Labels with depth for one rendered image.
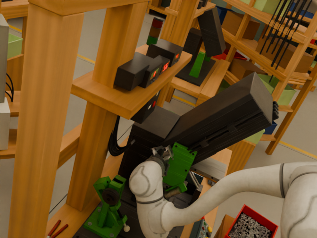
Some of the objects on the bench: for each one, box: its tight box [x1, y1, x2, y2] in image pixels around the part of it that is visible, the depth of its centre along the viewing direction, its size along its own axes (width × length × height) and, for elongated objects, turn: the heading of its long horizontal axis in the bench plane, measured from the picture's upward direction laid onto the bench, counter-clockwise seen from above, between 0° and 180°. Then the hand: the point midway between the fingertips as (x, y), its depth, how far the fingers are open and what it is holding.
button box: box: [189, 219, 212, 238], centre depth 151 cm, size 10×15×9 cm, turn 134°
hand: (165, 153), depth 145 cm, fingers closed on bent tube, 3 cm apart
